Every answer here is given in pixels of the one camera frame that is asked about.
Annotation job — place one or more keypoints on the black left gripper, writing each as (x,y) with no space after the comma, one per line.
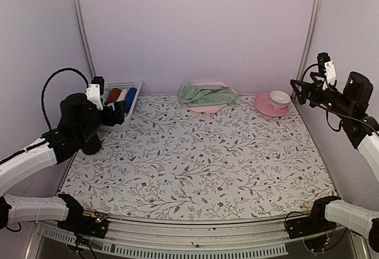
(111,120)

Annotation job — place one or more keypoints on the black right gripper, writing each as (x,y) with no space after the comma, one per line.
(316,88)

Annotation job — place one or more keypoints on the green towel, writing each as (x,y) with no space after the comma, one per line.
(206,95)

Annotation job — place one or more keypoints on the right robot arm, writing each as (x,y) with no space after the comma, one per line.
(362,131)

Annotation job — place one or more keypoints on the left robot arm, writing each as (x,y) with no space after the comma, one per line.
(76,131)

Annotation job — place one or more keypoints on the white bowl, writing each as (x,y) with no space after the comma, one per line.
(279,99)

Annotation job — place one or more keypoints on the grey rolled towel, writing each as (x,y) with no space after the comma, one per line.
(105,96)

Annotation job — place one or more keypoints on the red rolled towel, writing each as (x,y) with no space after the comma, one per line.
(113,96)

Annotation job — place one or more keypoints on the white rolled towel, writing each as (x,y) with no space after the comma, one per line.
(122,95)

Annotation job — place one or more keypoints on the blue rolled towel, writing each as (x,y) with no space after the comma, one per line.
(129,99)

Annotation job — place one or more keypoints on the black cylinder cup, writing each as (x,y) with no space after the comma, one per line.
(92,145)

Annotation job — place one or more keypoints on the pink plate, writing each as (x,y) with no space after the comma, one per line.
(262,103)

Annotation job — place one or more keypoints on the white plastic basket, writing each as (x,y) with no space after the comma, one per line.
(123,84)

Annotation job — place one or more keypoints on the pink towel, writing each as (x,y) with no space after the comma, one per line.
(212,109)

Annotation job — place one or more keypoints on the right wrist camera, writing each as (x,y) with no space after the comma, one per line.
(327,71)

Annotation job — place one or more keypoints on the right aluminium frame post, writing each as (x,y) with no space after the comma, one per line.
(314,15)

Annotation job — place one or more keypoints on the aluminium frame post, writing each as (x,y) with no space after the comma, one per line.
(80,23)
(314,15)

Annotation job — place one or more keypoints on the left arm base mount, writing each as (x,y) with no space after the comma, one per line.
(85,225)

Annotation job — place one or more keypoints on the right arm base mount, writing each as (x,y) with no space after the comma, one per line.
(319,234)

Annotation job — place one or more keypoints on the left aluminium frame post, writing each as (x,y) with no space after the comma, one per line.
(80,23)

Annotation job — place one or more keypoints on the front aluminium rail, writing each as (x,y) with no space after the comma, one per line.
(147,238)

